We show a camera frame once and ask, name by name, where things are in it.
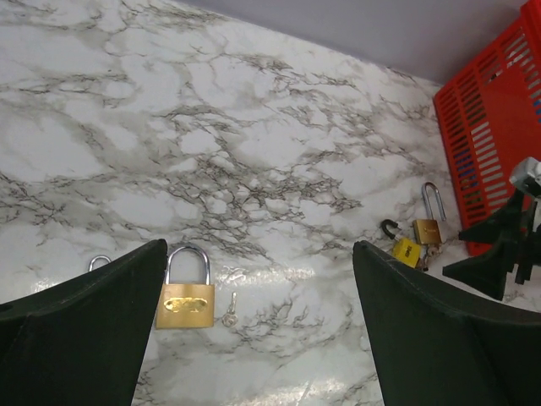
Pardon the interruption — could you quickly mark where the round brass padlock with keys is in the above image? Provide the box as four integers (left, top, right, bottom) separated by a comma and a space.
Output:
413, 182, 446, 272

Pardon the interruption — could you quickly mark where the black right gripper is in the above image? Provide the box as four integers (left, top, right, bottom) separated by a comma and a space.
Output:
442, 189, 540, 301

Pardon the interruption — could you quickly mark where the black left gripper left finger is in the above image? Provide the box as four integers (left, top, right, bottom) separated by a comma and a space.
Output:
1, 239, 167, 405

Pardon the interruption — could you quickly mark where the large brass padlock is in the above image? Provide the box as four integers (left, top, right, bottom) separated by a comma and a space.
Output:
155, 244, 216, 330

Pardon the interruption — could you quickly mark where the silver key of large padlock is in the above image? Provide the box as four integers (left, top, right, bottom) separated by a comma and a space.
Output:
221, 292, 238, 328

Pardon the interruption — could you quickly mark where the red plastic basket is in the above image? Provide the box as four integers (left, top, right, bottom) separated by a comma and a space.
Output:
433, 0, 541, 228

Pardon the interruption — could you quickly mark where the yellow black padlock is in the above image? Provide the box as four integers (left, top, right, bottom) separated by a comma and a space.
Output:
380, 219, 422, 268

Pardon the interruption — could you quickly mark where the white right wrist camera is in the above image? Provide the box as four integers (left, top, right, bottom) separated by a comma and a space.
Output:
510, 156, 540, 189

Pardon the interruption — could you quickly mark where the small brass long-shackle padlock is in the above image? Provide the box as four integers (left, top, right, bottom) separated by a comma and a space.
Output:
88, 255, 112, 272

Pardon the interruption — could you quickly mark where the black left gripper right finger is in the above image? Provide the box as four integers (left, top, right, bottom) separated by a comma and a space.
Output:
352, 241, 540, 405

